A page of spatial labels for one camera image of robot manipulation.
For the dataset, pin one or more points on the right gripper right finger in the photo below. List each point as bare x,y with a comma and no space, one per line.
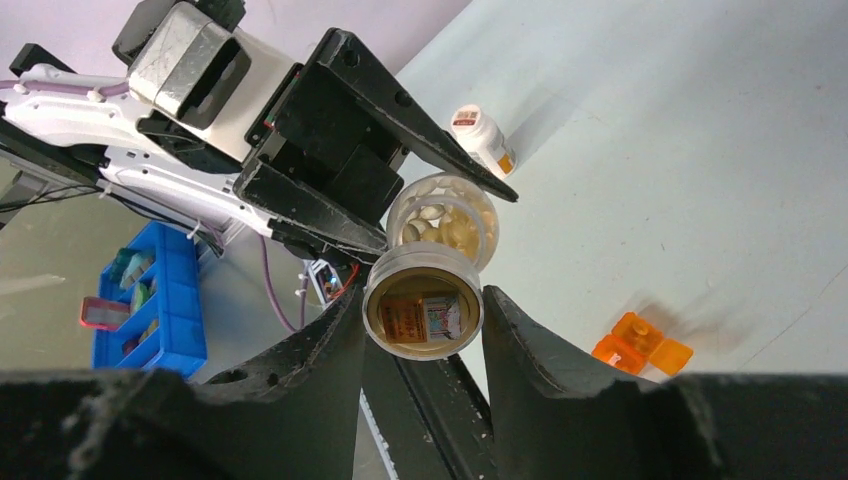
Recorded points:
559,413

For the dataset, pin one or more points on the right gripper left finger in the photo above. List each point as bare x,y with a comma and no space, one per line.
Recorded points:
288,413

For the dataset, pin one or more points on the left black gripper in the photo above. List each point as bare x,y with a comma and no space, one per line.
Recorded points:
338,158

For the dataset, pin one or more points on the orange pill organizer box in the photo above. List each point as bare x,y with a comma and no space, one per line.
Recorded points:
633,343

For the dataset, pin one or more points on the amber glass pill bottle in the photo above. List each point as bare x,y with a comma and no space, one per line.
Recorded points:
448,210

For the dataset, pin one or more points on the white pill bottle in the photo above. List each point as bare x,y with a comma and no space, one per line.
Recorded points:
480,136

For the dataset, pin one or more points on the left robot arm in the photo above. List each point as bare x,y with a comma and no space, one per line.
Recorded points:
84,127

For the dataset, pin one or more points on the left circuit board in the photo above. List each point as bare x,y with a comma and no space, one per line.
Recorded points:
326,282

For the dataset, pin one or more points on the blue plastic crate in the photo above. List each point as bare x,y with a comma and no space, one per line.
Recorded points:
165,327

